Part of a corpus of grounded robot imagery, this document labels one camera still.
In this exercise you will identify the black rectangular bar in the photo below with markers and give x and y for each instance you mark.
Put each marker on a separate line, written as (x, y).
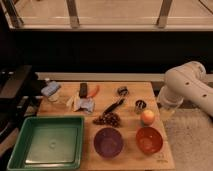
(83, 90)

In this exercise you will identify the dark grape bunch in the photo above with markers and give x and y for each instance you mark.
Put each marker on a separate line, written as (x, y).
(111, 119)

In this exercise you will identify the green plastic tray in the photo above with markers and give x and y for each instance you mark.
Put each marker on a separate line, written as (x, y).
(48, 144)

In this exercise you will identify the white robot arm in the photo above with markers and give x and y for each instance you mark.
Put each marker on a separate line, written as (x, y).
(186, 82)

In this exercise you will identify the apple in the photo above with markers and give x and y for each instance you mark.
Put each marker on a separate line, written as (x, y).
(147, 117)

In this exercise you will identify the black equipment at left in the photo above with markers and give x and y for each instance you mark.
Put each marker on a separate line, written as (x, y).
(17, 89)

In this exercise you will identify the small dark metal object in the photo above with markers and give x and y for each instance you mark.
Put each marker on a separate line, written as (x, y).
(122, 91)

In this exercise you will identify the black handled utensil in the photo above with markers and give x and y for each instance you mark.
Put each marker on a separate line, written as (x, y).
(114, 106)

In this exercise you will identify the crumpled white blue cloth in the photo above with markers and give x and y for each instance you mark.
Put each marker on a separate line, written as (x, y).
(76, 103)

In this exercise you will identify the purple bowl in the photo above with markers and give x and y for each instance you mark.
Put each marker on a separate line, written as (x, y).
(108, 142)

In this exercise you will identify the orange bowl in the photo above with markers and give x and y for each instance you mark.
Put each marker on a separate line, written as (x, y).
(149, 140)

